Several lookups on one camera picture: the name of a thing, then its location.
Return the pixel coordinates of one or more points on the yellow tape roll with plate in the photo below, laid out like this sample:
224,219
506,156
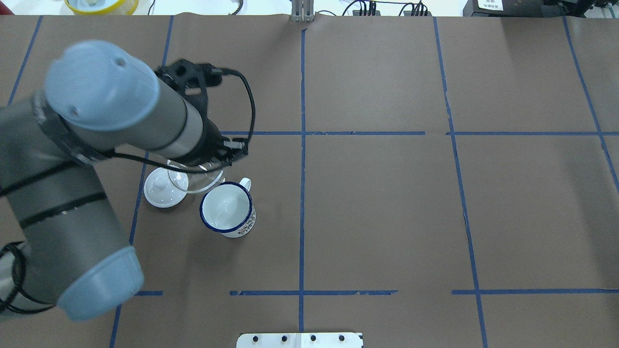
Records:
102,7

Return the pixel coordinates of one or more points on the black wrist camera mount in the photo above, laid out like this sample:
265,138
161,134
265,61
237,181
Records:
189,78

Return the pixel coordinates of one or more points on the white ceramic lid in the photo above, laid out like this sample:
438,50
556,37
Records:
165,189

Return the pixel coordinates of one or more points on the aluminium frame post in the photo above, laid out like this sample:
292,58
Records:
302,11

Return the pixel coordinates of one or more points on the white pedestal base plate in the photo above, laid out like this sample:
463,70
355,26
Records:
301,340

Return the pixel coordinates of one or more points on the white blue-rimmed enamel cup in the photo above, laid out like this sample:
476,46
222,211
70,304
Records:
229,209

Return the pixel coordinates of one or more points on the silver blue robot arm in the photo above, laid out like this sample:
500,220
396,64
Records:
75,255

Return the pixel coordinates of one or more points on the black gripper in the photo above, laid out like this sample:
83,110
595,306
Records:
211,141

